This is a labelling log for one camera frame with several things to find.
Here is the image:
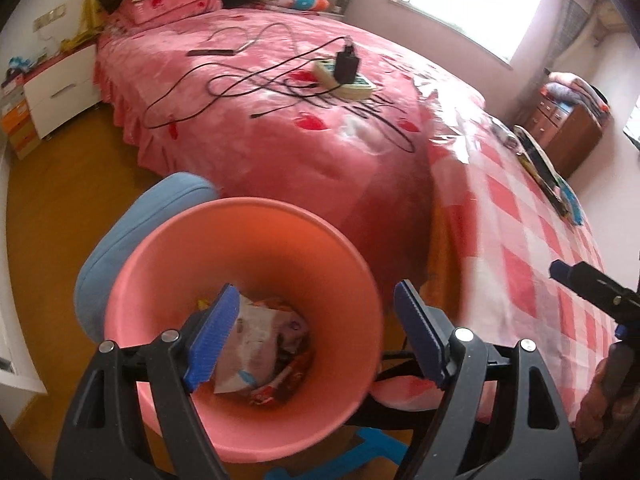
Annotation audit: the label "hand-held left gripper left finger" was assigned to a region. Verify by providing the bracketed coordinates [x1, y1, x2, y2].
[52, 284, 240, 480]

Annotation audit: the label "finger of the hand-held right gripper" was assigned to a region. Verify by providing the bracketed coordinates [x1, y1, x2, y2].
[548, 259, 640, 318]

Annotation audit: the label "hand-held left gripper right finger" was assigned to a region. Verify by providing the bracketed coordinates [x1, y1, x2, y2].
[393, 281, 579, 480]

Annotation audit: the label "white plastic packet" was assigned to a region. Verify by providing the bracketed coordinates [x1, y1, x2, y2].
[212, 295, 308, 393]

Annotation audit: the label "pink plastic trash bin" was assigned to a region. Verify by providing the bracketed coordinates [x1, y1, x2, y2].
[103, 197, 385, 450]

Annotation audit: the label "person's right hand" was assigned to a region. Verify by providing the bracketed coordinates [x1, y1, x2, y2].
[575, 374, 636, 446]

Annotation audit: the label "pink seat cushion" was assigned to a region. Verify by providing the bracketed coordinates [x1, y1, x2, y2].
[370, 375, 448, 411]

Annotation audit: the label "pink checkered tablecloth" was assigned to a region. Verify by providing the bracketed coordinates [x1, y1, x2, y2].
[417, 95, 608, 428]

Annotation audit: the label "blue snack bag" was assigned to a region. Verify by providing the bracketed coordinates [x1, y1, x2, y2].
[555, 180, 586, 226]

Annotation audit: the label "red printed packet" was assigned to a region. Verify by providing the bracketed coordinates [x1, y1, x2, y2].
[250, 350, 313, 406]

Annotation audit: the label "blue plastic stool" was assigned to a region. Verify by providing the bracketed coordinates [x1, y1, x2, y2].
[262, 427, 411, 480]

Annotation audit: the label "dark flat packet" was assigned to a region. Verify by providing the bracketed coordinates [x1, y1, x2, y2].
[512, 125, 566, 196]

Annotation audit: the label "wooden dresser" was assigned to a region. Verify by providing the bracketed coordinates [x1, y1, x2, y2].
[522, 87, 603, 181]

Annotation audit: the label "blue padded chair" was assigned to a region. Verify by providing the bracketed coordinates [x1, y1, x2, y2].
[74, 172, 221, 346]

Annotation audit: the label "bed with pink bedspread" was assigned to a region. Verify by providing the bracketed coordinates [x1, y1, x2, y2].
[92, 7, 488, 281]

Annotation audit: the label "folded blankets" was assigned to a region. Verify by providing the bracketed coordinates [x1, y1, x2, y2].
[542, 71, 612, 121]

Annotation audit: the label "white power strip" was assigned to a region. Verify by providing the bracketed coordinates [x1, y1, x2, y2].
[312, 57, 377, 101]

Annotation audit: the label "air conditioner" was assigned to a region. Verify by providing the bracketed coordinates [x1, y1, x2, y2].
[595, 2, 628, 36]

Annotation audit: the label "black charger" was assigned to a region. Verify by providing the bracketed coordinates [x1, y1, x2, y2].
[334, 35, 361, 83]

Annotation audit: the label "stack of orange boxes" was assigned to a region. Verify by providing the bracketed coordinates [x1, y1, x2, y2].
[0, 80, 41, 161]

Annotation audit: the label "white nightstand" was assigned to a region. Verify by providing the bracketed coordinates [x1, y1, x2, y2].
[22, 42, 101, 141]

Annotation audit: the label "window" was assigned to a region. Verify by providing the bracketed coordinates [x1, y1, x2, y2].
[392, 0, 546, 68]

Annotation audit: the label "yellow headboard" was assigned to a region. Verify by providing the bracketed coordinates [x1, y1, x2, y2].
[82, 0, 256, 46]

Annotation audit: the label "black cable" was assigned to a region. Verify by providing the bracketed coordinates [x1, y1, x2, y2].
[207, 22, 346, 58]
[144, 55, 321, 128]

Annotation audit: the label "bedside wall socket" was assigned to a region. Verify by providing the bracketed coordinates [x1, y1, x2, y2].
[32, 4, 68, 31]

